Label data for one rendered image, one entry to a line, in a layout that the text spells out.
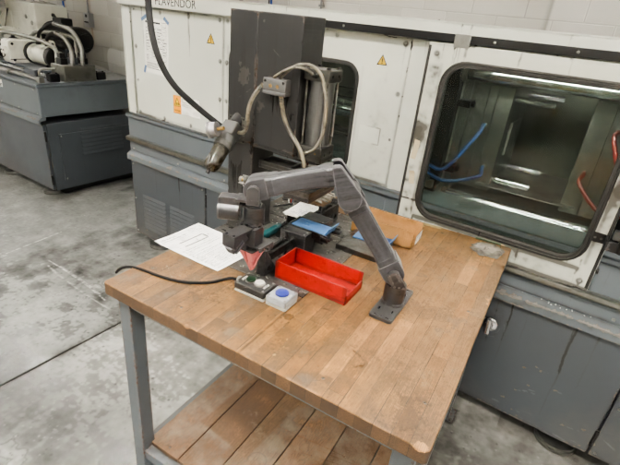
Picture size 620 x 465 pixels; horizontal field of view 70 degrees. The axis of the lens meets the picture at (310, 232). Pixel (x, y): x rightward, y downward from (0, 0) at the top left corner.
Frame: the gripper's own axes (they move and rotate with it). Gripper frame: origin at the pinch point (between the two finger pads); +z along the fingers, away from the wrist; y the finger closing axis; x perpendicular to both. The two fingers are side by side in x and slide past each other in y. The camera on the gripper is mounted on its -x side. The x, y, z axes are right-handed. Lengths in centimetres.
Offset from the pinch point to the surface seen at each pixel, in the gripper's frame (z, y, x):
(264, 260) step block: 1.8, -1.4, 8.0
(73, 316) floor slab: 98, -141, 20
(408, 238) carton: 3, 27, 59
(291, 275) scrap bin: 4.6, 7.4, 10.2
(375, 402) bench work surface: 8, 49, -17
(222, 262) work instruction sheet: 7.4, -16.5, 5.8
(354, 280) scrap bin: 5.3, 23.6, 22.1
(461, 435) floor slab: 98, 66, 76
